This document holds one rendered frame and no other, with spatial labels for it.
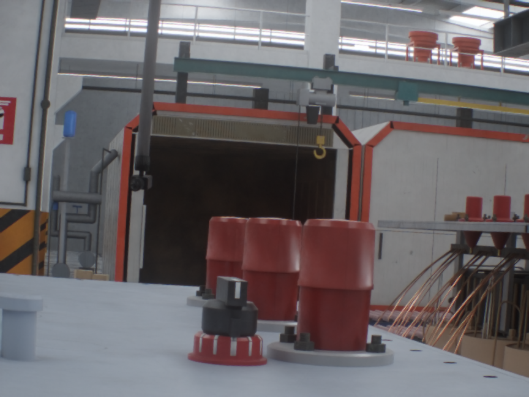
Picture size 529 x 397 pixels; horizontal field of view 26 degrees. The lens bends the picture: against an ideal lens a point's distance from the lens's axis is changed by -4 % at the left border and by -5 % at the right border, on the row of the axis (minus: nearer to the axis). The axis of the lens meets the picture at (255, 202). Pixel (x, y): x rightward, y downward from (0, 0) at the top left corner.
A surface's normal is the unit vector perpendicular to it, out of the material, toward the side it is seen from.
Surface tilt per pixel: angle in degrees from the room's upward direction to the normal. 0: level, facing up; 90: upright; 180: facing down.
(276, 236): 89
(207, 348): 88
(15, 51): 90
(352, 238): 89
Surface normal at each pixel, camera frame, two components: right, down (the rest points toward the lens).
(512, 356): -0.97, -0.07
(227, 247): -0.17, -0.05
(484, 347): -0.75, -0.06
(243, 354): 0.44, -0.02
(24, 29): 0.17, -0.01
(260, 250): -0.44, -0.07
